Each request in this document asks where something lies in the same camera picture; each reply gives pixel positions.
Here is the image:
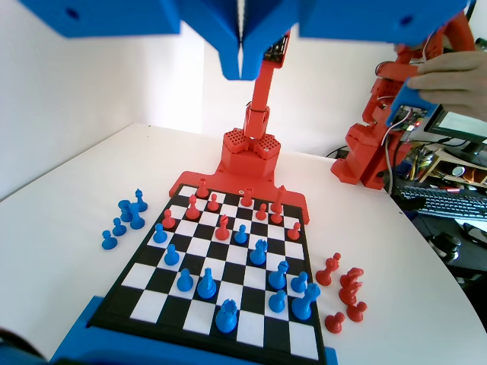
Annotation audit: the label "red leader arm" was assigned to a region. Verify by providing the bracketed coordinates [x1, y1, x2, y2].
[329, 9, 477, 190]

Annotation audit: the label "wooden desk organizer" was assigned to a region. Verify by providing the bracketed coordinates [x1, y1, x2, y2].
[420, 147, 487, 188]

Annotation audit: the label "red base plate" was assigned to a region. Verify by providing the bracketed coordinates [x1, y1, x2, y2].
[169, 170, 311, 225]

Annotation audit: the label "coloured jumper wires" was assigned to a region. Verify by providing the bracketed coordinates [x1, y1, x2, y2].
[403, 143, 433, 179]

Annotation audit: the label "small black monitor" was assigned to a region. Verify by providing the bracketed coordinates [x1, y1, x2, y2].
[422, 103, 487, 165]

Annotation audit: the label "red chess knight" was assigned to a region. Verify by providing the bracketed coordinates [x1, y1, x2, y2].
[339, 267, 365, 290]
[337, 284, 361, 306]

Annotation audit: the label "gray cable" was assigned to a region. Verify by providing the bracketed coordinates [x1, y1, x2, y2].
[382, 127, 399, 193]

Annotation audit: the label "blue base plate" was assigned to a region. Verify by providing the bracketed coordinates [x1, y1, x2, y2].
[49, 294, 339, 365]

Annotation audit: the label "person's hand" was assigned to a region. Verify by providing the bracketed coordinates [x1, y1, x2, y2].
[407, 48, 487, 123]

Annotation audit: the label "blue leader handle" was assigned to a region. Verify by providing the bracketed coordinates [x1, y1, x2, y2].
[385, 81, 444, 129]

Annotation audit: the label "black and white chessboard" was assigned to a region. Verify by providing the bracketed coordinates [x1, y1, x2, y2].
[89, 182, 328, 362]

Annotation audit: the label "black keyboard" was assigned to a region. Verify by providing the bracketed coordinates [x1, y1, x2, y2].
[395, 183, 487, 221]

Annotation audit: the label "camera circuit board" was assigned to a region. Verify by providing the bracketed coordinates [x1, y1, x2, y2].
[264, 32, 292, 68]

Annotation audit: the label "red chess king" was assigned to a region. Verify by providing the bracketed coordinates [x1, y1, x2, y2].
[269, 185, 288, 214]

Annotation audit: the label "blue chess bishop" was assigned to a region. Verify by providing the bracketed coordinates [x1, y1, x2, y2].
[133, 187, 149, 213]
[196, 268, 218, 300]
[268, 261, 289, 290]

